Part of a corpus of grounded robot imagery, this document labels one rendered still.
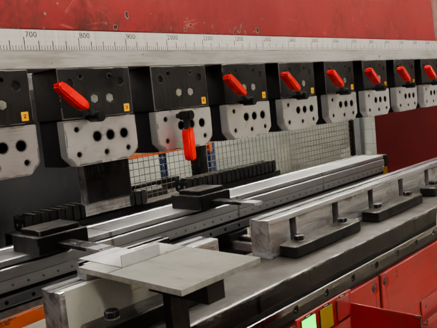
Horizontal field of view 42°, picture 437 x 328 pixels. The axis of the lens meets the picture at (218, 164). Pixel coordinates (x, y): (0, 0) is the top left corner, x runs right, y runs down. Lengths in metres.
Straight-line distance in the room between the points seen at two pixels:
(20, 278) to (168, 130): 0.44
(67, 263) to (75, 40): 0.53
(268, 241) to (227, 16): 0.53
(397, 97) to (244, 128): 0.75
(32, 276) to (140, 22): 0.57
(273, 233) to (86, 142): 0.58
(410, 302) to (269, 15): 0.91
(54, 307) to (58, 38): 0.45
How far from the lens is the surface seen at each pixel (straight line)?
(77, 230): 1.26
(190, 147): 1.11
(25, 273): 1.27
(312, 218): 1.53
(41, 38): 0.98
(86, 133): 1.00
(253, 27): 1.34
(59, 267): 1.31
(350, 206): 1.69
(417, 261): 1.80
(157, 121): 1.10
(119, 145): 1.04
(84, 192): 1.05
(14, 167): 0.93
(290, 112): 1.41
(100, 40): 1.04
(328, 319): 1.21
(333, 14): 1.63
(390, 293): 1.66
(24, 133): 0.94
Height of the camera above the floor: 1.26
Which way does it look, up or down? 6 degrees down
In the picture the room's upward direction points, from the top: 6 degrees counter-clockwise
